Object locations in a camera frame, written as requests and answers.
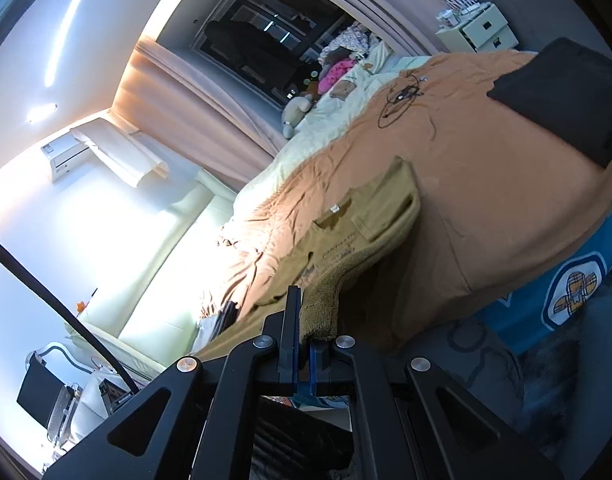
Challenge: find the black tablet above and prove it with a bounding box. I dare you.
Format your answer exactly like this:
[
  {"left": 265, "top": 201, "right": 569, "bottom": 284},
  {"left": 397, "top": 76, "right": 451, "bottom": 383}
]
[{"left": 17, "top": 352, "right": 67, "bottom": 418}]

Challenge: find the black folded garment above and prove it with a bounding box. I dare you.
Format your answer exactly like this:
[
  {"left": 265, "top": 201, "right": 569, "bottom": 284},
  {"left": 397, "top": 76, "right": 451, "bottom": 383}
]
[{"left": 487, "top": 37, "right": 612, "bottom": 168}]

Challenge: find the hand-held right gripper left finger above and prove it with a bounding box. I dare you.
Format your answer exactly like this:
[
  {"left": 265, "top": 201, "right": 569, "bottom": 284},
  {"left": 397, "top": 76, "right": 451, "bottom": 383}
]
[{"left": 46, "top": 285, "right": 307, "bottom": 480}]

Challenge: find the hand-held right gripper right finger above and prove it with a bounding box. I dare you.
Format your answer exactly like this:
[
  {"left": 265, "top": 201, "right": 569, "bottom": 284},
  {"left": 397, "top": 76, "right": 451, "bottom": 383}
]
[{"left": 306, "top": 335, "right": 562, "bottom": 480}]

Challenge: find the cream padded headboard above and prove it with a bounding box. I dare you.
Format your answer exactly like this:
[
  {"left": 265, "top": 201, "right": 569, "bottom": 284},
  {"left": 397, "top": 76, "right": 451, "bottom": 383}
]
[{"left": 63, "top": 170, "right": 239, "bottom": 376}]

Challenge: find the olive printed t-shirt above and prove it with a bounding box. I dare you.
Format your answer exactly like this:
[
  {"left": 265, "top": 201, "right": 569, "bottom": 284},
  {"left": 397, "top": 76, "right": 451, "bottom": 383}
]
[{"left": 236, "top": 155, "right": 422, "bottom": 343}]

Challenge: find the dark glass window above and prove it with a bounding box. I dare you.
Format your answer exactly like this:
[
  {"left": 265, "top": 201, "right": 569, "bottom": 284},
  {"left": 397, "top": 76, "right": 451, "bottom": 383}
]
[{"left": 156, "top": 0, "right": 359, "bottom": 111}]

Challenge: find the pink cloth pile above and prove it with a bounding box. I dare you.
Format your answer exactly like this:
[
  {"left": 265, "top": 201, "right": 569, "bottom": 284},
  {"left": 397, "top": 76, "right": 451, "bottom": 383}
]
[{"left": 318, "top": 57, "right": 357, "bottom": 93}]

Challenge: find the black hanging coat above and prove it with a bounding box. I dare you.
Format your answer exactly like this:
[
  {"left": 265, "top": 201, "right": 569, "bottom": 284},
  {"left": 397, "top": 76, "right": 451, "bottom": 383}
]
[{"left": 203, "top": 17, "right": 312, "bottom": 96}]

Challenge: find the white air conditioner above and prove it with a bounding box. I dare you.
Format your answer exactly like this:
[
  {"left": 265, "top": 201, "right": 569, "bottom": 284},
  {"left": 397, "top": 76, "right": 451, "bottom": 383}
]
[{"left": 40, "top": 135, "right": 94, "bottom": 183}]

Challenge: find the black coiled cable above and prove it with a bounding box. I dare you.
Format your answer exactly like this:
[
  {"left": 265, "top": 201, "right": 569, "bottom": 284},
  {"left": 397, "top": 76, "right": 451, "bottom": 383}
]
[{"left": 377, "top": 72, "right": 427, "bottom": 130}]

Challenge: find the white hanging garment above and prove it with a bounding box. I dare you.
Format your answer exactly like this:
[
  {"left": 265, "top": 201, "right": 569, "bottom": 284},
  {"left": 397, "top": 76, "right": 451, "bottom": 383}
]
[{"left": 70, "top": 125, "right": 169, "bottom": 190}]

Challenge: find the cream duvet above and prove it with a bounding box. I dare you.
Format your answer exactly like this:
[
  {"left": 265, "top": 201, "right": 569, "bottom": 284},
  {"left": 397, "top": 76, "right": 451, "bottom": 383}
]
[{"left": 233, "top": 42, "right": 437, "bottom": 211}]

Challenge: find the right hand-held gripper black cable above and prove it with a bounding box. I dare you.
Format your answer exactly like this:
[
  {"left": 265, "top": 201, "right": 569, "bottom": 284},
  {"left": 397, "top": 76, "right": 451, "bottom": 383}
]
[{"left": 0, "top": 234, "right": 139, "bottom": 393}]

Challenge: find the white nightstand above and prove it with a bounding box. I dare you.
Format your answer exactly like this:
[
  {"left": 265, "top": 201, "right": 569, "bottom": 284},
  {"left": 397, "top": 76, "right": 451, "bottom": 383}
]
[{"left": 435, "top": 2, "right": 518, "bottom": 53}]

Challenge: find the orange-brown blanket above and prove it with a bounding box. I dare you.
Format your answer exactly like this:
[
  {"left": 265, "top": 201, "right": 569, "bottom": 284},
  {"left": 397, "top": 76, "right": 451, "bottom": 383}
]
[{"left": 191, "top": 37, "right": 612, "bottom": 361}]

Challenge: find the ceiling strip light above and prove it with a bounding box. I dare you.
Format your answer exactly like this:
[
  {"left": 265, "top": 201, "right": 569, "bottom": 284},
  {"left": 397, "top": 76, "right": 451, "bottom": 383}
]
[{"left": 43, "top": 0, "right": 109, "bottom": 86}]

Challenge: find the brown plush toy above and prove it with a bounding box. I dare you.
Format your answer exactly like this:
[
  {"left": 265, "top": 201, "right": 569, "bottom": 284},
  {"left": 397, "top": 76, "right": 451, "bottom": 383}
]
[{"left": 286, "top": 72, "right": 322, "bottom": 106}]

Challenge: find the cream plush toy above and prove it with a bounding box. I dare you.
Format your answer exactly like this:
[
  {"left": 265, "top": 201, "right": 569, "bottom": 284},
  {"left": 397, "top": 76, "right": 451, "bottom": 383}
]
[{"left": 281, "top": 94, "right": 314, "bottom": 138}]

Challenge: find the floral clothes heap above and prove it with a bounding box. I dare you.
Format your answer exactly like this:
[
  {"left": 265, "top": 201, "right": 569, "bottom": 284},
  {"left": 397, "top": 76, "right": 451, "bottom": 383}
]
[{"left": 318, "top": 20, "right": 382, "bottom": 68}]

